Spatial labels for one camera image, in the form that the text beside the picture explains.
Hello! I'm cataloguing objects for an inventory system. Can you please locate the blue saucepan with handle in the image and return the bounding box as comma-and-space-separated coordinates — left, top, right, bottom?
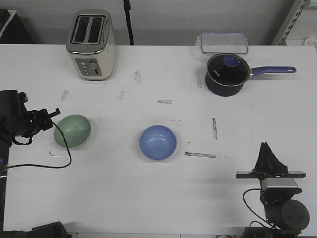
205, 53, 297, 97

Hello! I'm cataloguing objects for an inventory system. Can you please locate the light green bowl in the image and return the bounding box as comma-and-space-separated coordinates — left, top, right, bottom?
53, 115, 92, 149

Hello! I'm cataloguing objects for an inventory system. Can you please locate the blue bowl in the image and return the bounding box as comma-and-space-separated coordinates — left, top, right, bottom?
139, 125, 177, 160

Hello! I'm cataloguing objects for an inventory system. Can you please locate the cream two-slot toaster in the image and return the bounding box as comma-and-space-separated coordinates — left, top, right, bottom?
66, 9, 116, 81

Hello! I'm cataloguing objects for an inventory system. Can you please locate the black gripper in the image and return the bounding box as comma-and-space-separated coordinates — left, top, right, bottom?
14, 108, 60, 138
236, 142, 306, 186

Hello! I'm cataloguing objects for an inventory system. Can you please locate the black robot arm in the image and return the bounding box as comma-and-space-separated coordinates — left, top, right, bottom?
0, 90, 60, 231
236, 142, 310, 238

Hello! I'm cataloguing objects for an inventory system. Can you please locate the grey metal shelf upright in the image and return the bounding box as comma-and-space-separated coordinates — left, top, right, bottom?
271, 0, 317, 46

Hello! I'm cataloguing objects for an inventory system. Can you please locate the clear plastic food container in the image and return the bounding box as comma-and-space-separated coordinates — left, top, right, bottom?
195, 32, 249, 55

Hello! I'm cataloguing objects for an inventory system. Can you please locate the glass pot lid blue knob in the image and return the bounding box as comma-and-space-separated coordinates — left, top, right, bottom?
207, 54, 250, 86

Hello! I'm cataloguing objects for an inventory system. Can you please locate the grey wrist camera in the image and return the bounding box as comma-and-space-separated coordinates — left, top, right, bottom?
261, 178, 299, 191

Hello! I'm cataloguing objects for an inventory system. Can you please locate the black tripod pole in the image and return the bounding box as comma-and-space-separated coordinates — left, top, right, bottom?
123, 0, 134, 45

